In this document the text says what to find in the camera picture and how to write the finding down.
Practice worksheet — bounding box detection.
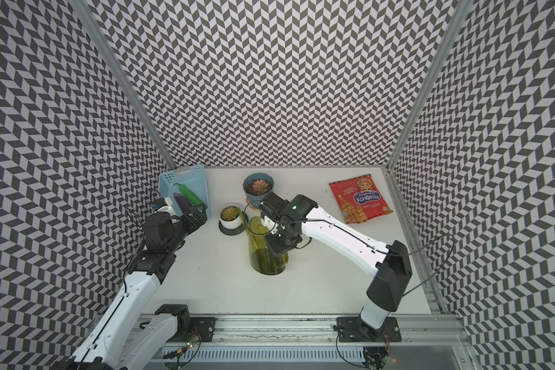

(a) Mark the dark round saucer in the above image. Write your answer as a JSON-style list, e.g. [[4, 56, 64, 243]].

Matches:
[[218, 214, 245, 236]]

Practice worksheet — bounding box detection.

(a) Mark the green toy cucumber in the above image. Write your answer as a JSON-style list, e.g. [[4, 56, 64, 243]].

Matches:
[[174, 183, 204, 206]]

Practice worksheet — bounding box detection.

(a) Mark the red candy bag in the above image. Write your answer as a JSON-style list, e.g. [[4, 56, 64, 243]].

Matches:
[[329, 174, 393, 224]]

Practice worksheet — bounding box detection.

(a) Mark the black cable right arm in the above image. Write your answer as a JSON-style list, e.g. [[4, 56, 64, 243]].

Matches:
[[399, 230, 456, 297]]

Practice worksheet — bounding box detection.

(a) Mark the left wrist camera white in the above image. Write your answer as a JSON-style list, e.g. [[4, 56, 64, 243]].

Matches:
[[150, 197, 177, 216]]

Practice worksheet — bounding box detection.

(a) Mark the purple toy eggplant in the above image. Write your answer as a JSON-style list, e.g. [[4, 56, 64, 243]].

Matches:
[[174, 193, 198, 215]]

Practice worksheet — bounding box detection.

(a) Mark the green transparent watering can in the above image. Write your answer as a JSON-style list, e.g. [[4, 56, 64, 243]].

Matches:
[[241, 211, 288, 275]]

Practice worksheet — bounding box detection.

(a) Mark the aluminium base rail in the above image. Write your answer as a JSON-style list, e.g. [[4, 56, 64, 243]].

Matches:
[[146, 314, 480, 369]]

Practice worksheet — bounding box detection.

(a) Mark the blue-grey plant pot pink succulent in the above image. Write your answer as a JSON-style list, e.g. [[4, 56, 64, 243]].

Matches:
[[243, 173, 274, 208]]

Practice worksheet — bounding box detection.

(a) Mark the white pot yellow-green succulent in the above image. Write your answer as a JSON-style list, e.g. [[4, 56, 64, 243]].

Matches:
[[220, 204, 243, 231]]

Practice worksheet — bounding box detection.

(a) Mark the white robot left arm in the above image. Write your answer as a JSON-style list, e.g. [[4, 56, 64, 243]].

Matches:
[[51, 204, 207, 369]]

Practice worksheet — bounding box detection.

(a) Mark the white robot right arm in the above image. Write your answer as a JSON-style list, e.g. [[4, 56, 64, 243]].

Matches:
[[259, 193, 413, 342]]

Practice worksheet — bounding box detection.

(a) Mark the light blue plastic basket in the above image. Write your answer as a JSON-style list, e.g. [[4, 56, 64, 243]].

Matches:
[[157, 165, 213, 220]]

